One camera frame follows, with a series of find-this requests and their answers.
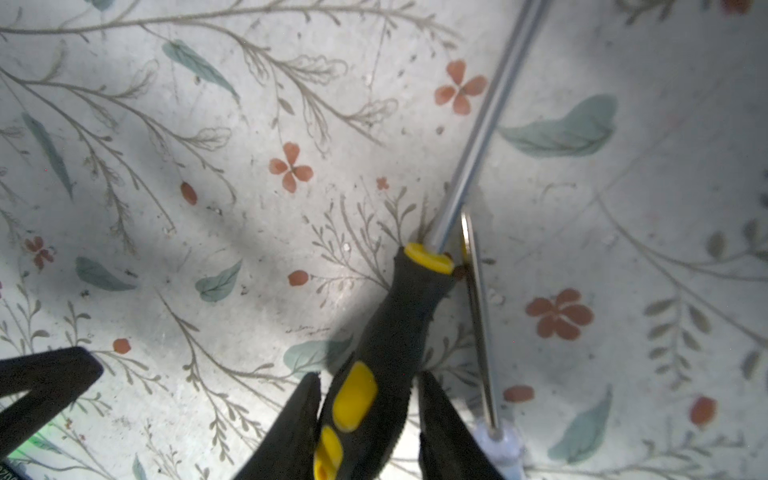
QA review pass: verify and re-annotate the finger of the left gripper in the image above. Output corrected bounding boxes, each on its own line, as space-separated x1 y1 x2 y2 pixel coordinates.
1 347 104 459

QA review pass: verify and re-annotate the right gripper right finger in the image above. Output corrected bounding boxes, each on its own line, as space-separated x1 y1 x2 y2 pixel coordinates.
418 371 503 480

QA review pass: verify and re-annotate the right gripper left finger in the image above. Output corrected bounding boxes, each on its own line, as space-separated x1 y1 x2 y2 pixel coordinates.
235 372 321 480

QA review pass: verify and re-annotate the clear handled screwdriver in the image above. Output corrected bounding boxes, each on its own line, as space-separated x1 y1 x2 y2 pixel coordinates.
460 208 525 480

